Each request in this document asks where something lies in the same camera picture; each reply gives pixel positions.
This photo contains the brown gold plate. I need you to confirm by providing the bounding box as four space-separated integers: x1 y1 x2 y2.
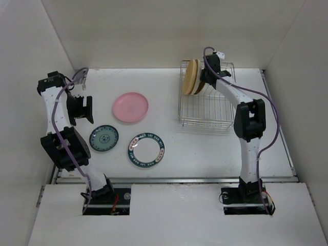
195 81 206 94

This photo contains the dark green plate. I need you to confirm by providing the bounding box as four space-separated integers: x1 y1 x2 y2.
89 125 119 152

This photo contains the pink plastic plate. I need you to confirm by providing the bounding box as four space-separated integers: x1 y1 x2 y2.
112 92 149 123

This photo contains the blue rimmed grey plate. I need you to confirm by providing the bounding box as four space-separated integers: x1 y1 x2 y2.
128 132 166 169

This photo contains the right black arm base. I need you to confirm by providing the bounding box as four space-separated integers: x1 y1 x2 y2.
219 187 276 216

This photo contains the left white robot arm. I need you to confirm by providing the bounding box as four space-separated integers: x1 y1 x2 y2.
37 68 115 203

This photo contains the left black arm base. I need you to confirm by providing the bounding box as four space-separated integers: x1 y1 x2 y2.
81 184 132 216

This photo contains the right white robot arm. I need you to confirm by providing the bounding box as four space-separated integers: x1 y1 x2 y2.
200 51 266 203

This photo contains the white plate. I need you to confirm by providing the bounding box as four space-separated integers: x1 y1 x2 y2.
191 59 202 95

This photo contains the tan yellow plate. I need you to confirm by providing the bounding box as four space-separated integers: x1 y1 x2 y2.
182 59 197 95

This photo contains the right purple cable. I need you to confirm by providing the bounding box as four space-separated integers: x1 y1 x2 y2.
202 46 280 215

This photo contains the purple cable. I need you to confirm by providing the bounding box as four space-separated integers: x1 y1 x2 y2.
50 67 92 214
202 46 280 215

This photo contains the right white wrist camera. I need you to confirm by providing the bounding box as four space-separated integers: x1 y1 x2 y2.
216 51 226 60

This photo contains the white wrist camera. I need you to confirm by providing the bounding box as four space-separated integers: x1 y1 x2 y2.
75 74 87 91
216 51 226 60

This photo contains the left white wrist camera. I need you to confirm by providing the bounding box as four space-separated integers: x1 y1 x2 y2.
75 74 87 91

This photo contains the metal wire dish rack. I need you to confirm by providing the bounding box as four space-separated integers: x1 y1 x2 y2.
178 59 235 129

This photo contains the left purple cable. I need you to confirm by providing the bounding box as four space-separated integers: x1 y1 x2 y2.
50 67 92 214

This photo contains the front aluminium rail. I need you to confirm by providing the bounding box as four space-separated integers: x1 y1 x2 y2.
51 176 299 185

